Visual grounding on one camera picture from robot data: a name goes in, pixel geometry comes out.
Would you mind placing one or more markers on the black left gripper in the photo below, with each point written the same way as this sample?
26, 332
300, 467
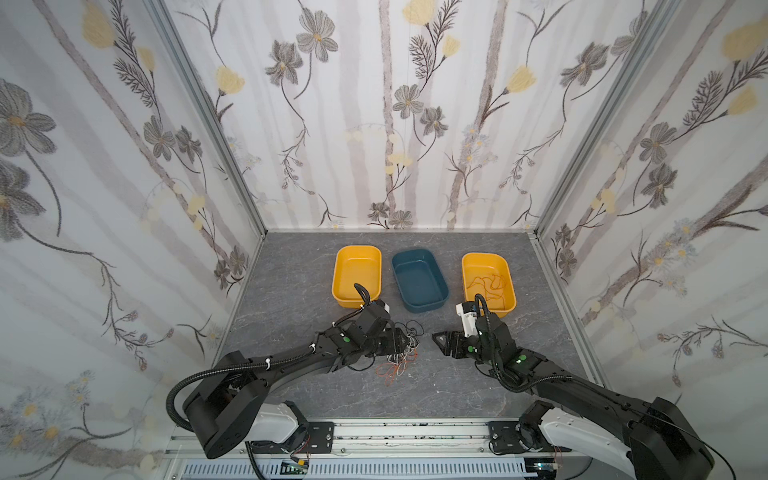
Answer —
391, 339

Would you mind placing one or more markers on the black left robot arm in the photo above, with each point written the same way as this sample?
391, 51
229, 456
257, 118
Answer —
227, 406

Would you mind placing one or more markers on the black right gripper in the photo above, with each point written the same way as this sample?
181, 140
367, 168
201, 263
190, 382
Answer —
459, 344

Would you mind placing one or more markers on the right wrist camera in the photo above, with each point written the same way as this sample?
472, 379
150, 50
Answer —
467, 311

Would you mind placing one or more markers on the teal plastic tray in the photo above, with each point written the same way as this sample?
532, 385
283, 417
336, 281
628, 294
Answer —
420, 281

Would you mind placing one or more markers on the yellow plastic tray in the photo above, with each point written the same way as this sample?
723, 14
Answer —
489, 275
356, 264

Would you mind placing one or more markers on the right yellow plastic tray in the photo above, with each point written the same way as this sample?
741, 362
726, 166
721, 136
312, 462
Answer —
489, 275

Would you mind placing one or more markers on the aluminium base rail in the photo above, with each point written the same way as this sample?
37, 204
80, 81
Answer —
415, 448

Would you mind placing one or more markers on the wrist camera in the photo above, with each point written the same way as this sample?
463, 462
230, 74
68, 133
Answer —
467, 311
383, 305

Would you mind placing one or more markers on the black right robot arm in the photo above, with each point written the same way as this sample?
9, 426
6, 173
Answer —
645, 440

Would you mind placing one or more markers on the left yellow plastic tray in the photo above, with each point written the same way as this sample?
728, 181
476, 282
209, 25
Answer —
356, 264

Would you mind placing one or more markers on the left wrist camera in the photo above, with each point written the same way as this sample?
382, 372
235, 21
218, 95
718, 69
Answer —
383, 305

